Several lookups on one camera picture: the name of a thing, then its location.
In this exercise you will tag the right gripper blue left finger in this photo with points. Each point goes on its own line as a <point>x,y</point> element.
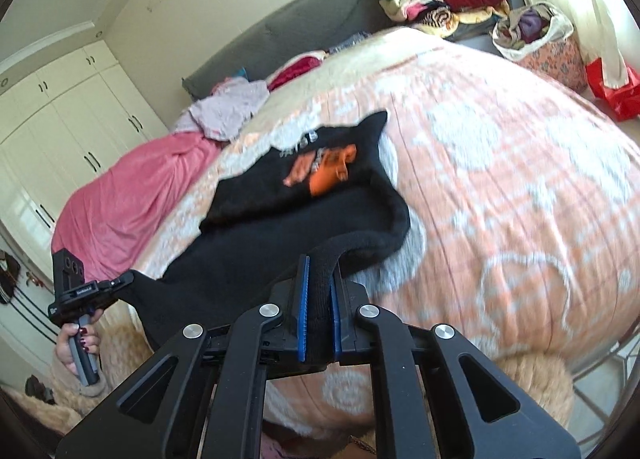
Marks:
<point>301,303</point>

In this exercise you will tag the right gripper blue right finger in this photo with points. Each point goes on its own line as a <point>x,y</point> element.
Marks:
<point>335,288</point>

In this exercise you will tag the black sweater with orange patch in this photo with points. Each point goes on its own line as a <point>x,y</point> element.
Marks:
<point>330,200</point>

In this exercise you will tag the bag of purple clothes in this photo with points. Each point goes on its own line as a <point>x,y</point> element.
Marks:
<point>541,38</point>

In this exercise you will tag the person's left hand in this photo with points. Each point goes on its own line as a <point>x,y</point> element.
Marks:
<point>86,336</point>

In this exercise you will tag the pink blanket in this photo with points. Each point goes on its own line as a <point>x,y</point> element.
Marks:
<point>108,222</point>

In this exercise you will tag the white wardrobe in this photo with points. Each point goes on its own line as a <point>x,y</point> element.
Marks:
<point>62,125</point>

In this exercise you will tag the orange white plush blanket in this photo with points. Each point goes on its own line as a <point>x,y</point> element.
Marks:
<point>523,204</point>

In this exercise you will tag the lilac crumpled garment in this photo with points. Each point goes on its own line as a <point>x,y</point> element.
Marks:
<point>221,115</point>

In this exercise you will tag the beige bed sheet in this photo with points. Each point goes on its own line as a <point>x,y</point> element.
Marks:
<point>297,106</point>

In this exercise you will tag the grey quilted headboard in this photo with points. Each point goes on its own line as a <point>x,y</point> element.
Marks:
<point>298,27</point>

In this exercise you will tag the red plastic bag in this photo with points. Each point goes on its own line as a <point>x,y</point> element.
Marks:
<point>623,102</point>

